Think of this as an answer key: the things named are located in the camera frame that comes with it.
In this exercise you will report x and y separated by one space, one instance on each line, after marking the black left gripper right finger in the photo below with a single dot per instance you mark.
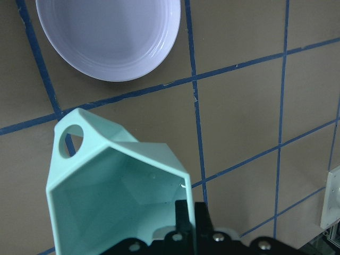
203 224

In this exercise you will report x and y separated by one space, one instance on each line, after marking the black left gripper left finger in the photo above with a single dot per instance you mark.
182 222

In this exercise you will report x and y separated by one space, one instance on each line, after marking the mint green hexagonal cup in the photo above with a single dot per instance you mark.
105 186

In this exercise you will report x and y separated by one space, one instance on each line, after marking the lavender plate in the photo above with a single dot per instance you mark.
112 41

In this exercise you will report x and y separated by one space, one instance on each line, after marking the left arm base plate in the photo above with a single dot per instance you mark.
330 210

